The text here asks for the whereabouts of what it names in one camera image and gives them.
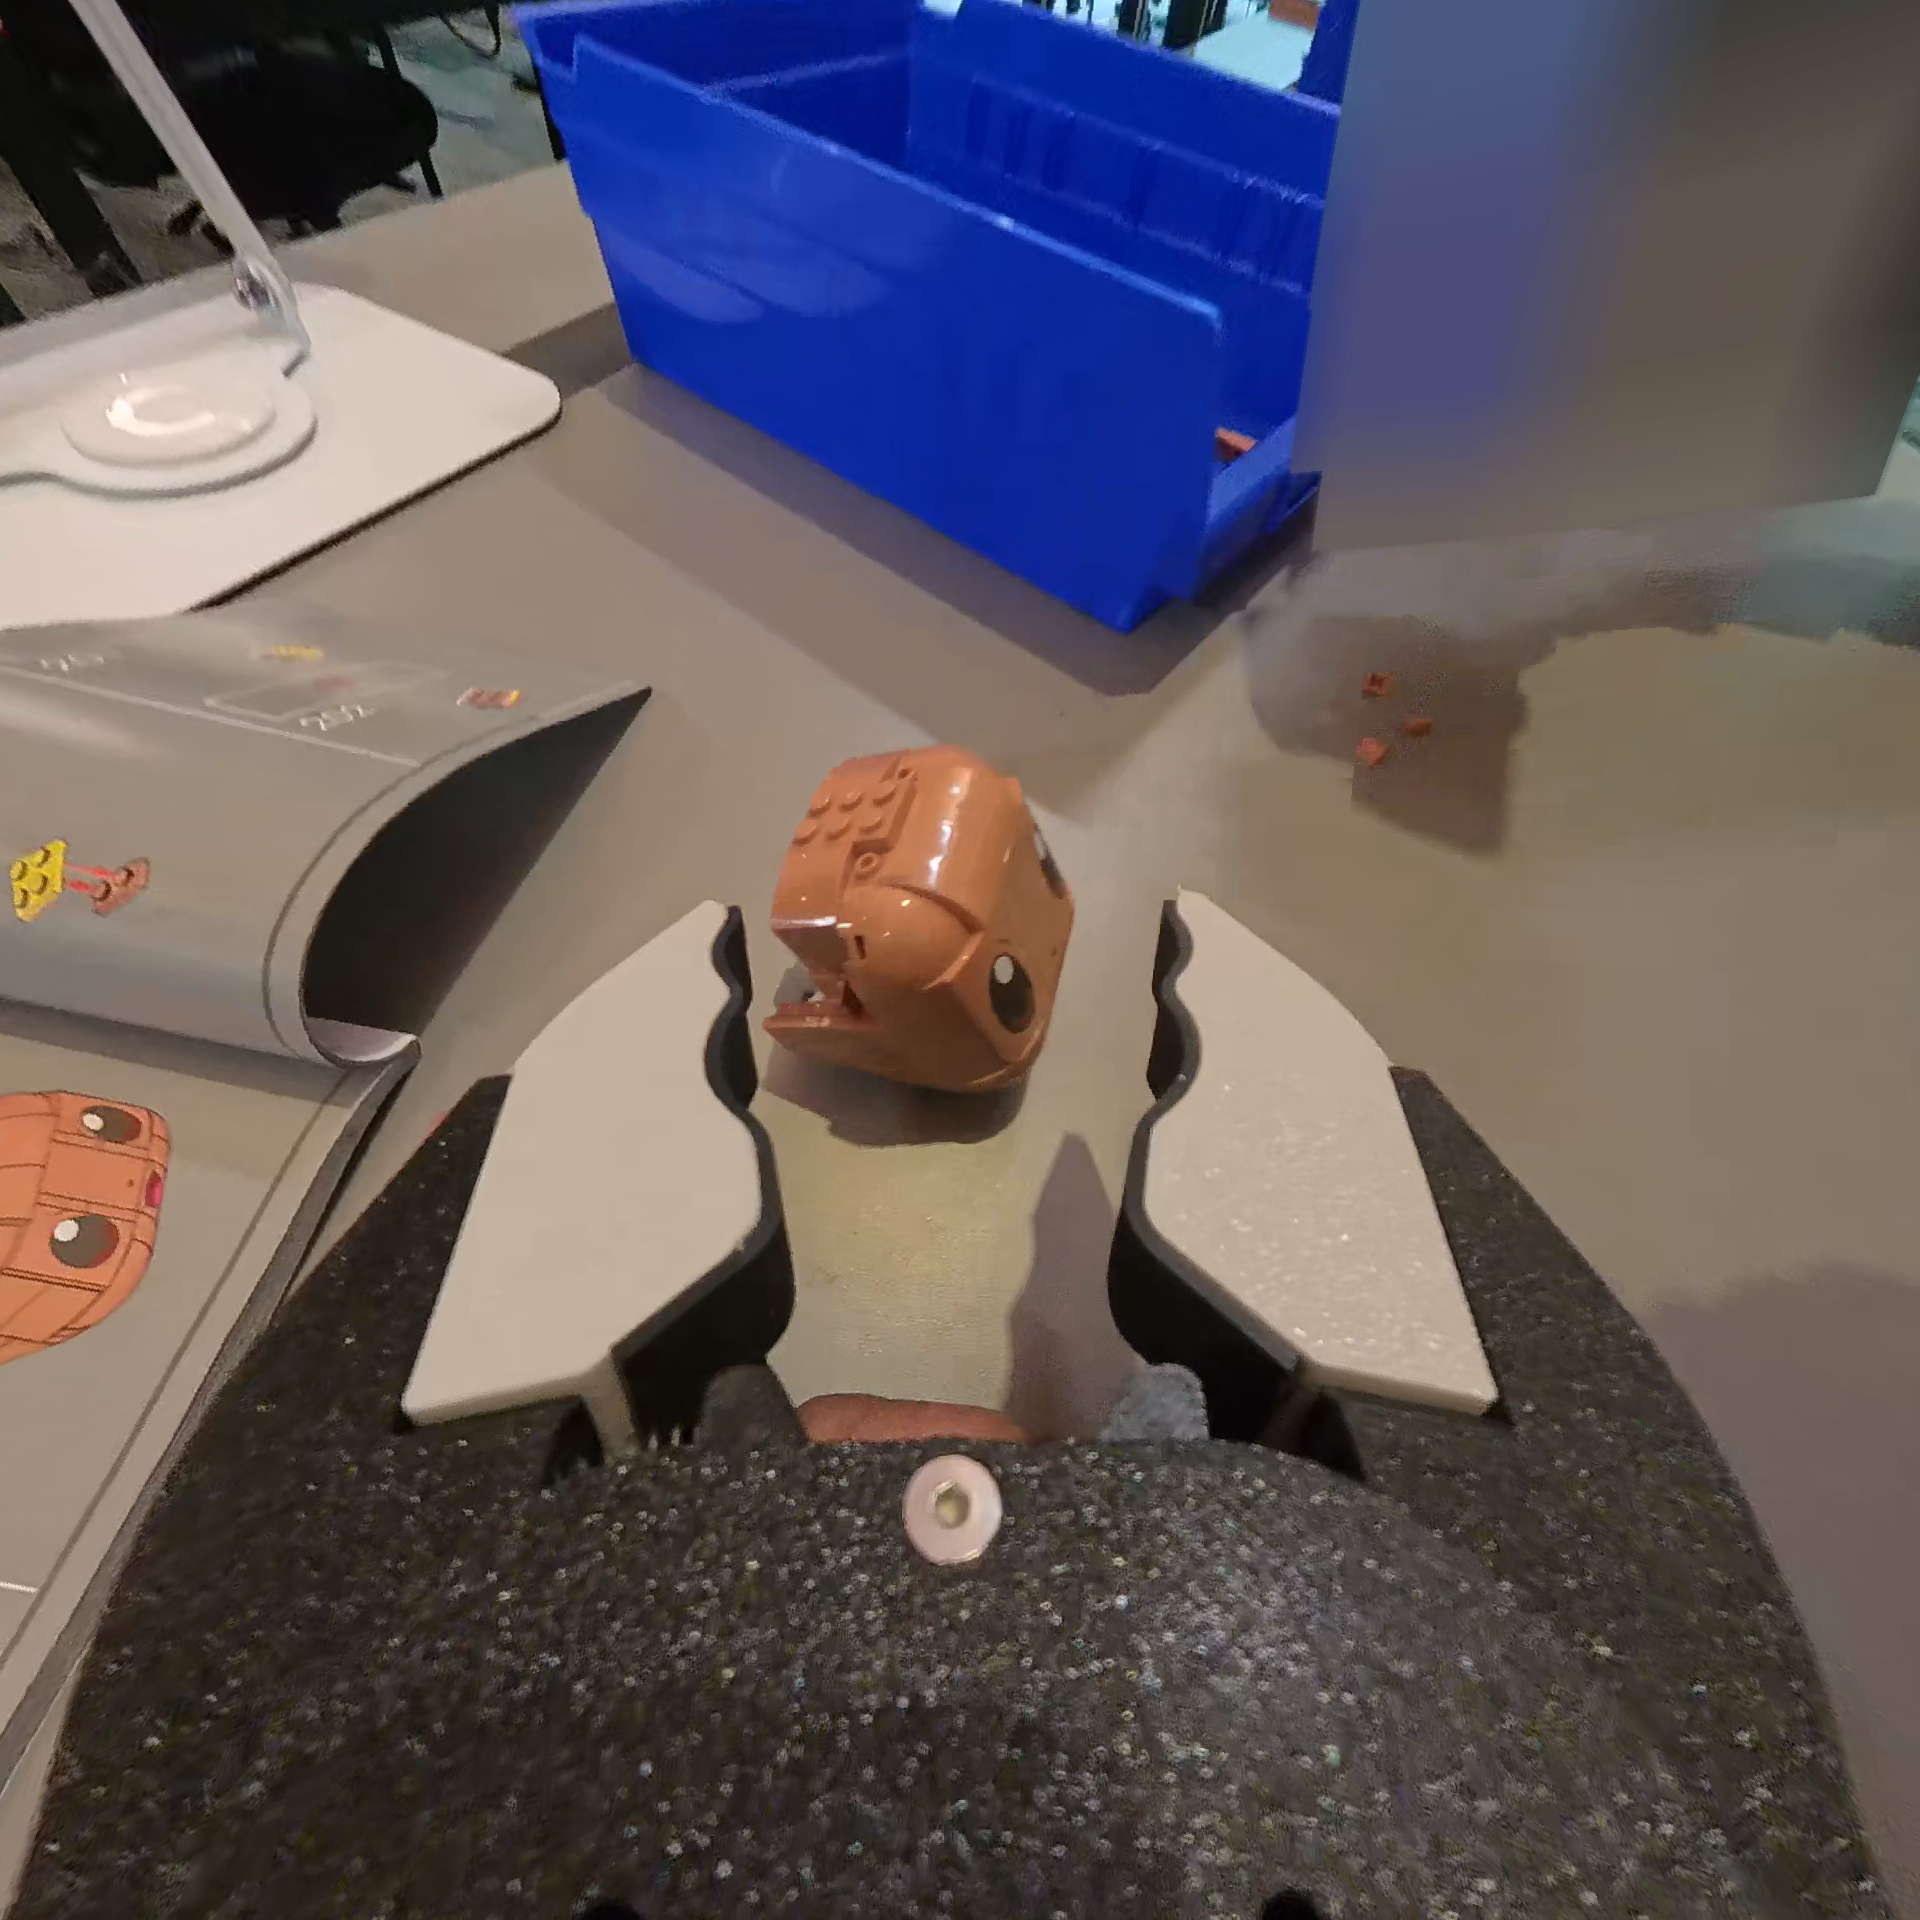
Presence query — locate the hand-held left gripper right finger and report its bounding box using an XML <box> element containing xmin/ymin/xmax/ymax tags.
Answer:
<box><xmin>1109</xmin><ymin>888</ymin><xmax>1500</xmax><ymax>1444</ymax></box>

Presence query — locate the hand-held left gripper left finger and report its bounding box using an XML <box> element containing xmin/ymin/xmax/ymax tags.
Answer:
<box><xmin>401</xmin><ymin>900</ymin><xmax>797</xmax><ymax>1454</ymax></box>

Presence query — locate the brown lego head model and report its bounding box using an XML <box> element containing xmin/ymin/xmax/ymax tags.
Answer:
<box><xmin>761</xmin><ymin>744</ymin><xmax>1075</xmax><ymax>1099</ymax></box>

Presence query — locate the blue plastic parts bin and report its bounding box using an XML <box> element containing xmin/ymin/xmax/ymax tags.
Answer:
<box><xmin>563</xmin><ymin>30</ymin><xmax>1323</xmax><ymax>630</ymax></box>

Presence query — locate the lego instruction booklet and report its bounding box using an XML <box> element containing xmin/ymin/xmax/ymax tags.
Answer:
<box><xmin>0</xmin><ymin>607</ymin><xmax>655</xmax><ymax>1788</ymax></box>

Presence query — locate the black office chair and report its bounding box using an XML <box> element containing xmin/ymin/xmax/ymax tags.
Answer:
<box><xmin>141</xmin><ymin>0</ymin><xmax>447</xmax><ymax>241</ymax></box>

